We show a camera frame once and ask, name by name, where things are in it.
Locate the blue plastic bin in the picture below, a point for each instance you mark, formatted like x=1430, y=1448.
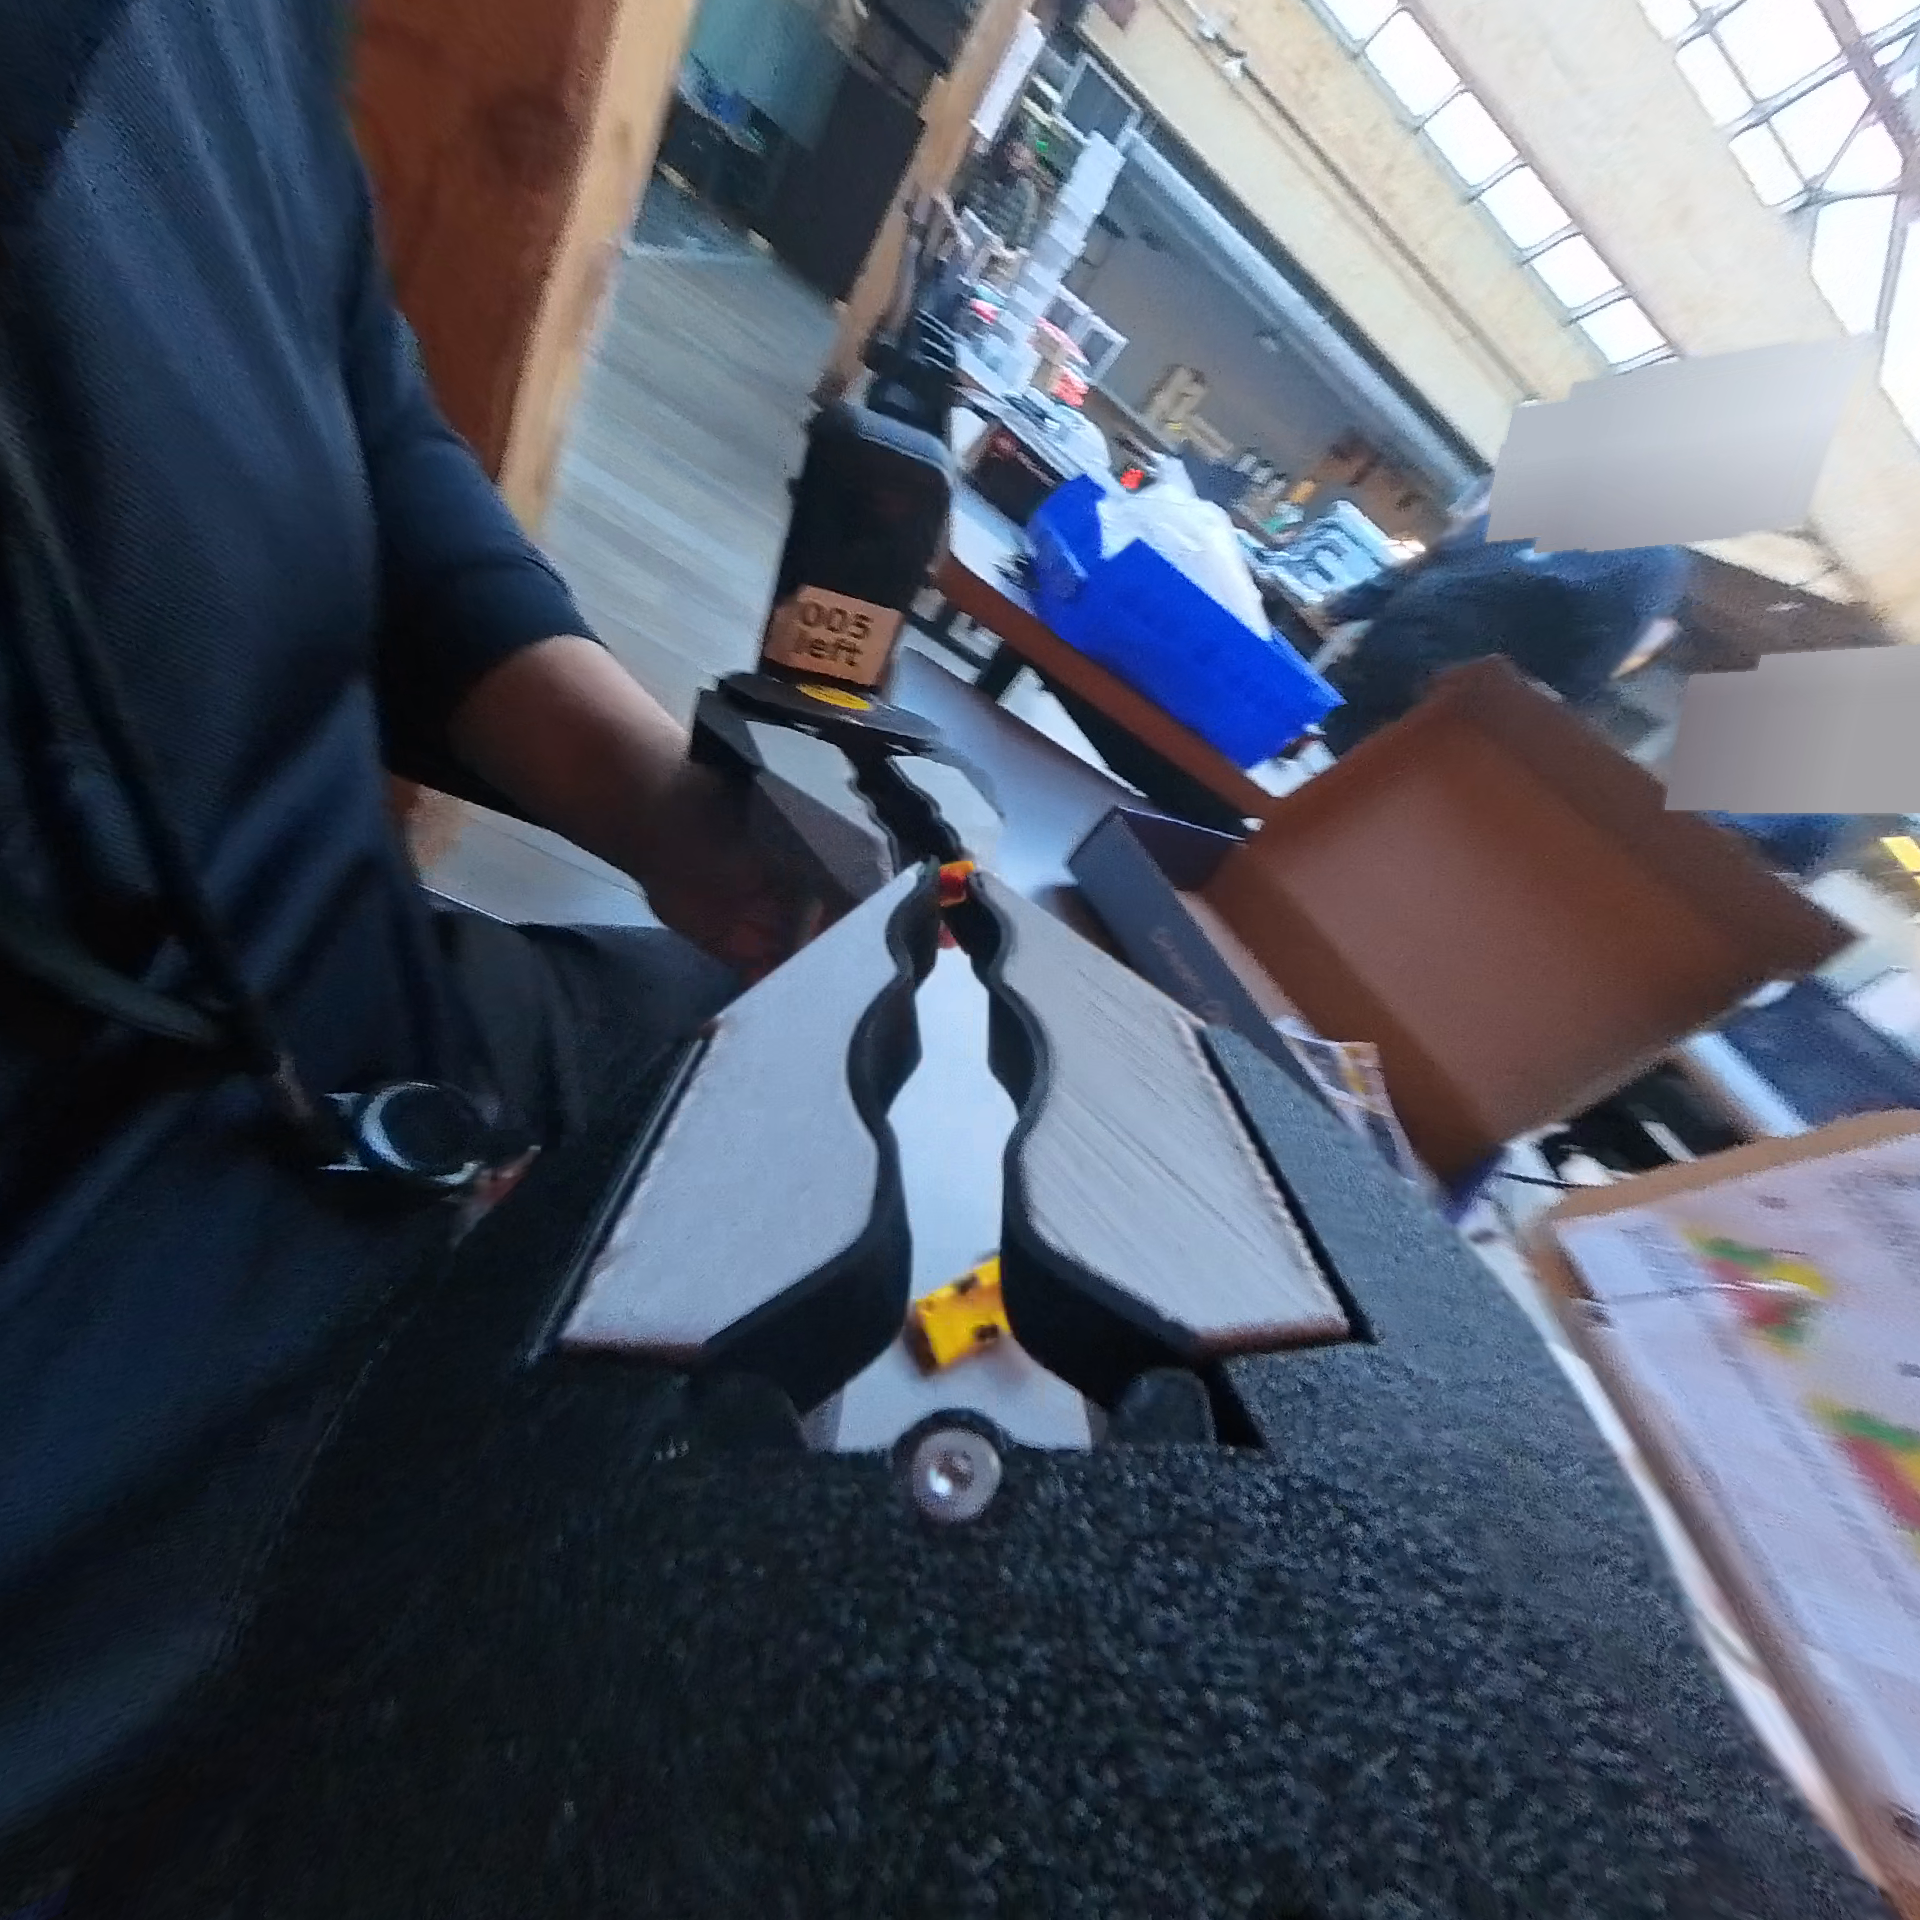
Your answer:
x=1187, y=630

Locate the open cardboard box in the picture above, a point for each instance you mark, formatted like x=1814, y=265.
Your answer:
x=1501, y=901

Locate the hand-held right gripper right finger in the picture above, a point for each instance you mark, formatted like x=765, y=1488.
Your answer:
x=1187, y=1201

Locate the yellow toy connector block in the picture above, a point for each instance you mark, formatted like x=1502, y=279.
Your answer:
x=955, y=1315

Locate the wooden post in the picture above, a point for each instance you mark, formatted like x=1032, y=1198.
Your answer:
x=510, y=211

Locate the grey desk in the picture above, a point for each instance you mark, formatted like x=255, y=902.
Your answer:
x=1050, y=796

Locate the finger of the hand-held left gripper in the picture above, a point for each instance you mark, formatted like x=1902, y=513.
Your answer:
x=822, y=827
x=937, y=805

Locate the person's dark blue jacket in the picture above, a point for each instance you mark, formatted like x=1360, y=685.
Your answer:
x=181, y=751

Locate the navy box base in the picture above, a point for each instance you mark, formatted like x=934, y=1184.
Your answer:
x=1171, y=901

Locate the person's left hand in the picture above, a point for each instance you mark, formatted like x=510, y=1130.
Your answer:
x=737, y=886

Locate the instruction sheet board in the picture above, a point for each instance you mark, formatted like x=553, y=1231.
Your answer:
x=1771, y=1440

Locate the orange toy pin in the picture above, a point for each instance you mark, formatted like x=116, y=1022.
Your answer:
x=955, y=882

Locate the person's left forearm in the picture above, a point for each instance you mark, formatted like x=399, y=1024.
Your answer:
x=571, y=751

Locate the white plastic bag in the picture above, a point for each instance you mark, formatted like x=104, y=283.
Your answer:
x=1187, y=541

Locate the wooden table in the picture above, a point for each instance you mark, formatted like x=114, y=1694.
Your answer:
x=1096, y=697

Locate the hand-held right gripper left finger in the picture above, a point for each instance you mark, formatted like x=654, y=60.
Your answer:
x=737, y=1201

